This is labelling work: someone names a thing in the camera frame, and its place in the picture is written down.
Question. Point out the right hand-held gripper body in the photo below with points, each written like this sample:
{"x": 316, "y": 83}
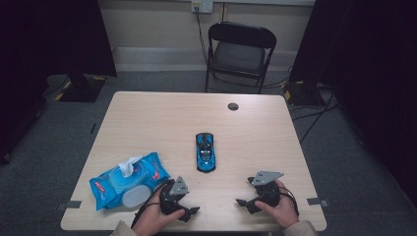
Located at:
{"x": 267, "y": 178}

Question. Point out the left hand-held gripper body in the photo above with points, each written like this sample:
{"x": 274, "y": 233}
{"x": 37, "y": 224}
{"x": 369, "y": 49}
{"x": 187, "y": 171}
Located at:
{"x": 178, "y": 188}

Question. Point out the blue wet wipes pack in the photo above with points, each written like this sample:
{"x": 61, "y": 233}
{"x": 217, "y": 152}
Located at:
{"x": 154, "y": 167}

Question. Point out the blue and black toy car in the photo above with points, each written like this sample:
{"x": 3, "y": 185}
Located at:
{"x": 206, "y": 154}

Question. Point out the white wet wipe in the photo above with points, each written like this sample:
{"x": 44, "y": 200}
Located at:
{"x": 128, "y": 167}

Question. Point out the person's right hand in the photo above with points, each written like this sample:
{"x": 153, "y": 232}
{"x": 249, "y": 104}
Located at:
{"x": 285, "y": 213}

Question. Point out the person's left hand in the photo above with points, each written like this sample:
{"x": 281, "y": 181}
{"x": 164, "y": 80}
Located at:
{"x": 150, "y": 219}

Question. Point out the black stand base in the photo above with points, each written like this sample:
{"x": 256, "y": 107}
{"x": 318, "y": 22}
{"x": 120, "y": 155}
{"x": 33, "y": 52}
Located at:
{"x": 305, "y": 95}
{"x": 82, "y": 91}

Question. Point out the black floor tape strip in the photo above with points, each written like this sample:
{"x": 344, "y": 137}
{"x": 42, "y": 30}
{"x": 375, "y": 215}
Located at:
{"x": 93, "y": 128}

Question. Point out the black folding chair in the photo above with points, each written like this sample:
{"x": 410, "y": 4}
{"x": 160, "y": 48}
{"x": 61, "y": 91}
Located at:
{"x": 241, "y": 34}

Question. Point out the dark curtain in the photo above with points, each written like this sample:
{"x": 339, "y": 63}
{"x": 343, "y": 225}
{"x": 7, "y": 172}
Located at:
{"x": 49, "y": 39}
{"x": 377, "y": 65}

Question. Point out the white wall socket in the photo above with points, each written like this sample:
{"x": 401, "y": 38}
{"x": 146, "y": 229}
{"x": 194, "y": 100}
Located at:
{"x": 206, "y": 6}

